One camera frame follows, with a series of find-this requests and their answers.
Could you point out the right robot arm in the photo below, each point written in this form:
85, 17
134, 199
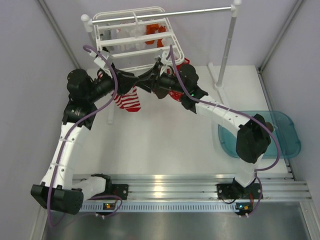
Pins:
251, 132

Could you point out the white clip sock hanger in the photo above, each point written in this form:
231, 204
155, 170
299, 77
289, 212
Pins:
104, 25

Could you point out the red snowflake sock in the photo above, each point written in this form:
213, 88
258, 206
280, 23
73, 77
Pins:
176, 95

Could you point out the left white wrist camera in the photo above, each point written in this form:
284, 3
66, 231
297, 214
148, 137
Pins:
100, 61

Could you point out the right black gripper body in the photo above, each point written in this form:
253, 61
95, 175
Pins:
154, 78

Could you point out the orange sock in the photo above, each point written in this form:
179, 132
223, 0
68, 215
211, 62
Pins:
155, 29

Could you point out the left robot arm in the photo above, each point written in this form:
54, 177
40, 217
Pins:
72, 140

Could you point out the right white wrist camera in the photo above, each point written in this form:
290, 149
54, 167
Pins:
163, 61

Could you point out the silver drying rack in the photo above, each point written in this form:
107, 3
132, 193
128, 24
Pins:
217, 78

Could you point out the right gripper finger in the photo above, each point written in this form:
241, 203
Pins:
151, 73
146, 85

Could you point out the aluminium mounting rail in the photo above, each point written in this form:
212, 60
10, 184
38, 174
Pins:
169, 193

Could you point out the brown grey sock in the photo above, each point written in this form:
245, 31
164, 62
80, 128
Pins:
161, 93
269, 126

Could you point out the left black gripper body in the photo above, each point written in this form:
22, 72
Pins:
115, 70

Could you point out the teal plastic basin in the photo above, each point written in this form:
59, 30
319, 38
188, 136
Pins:
283, 129

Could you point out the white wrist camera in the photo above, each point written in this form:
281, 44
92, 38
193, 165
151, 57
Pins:
163, 61
100, 61

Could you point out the red white striped sock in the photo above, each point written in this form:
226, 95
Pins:
129, 101

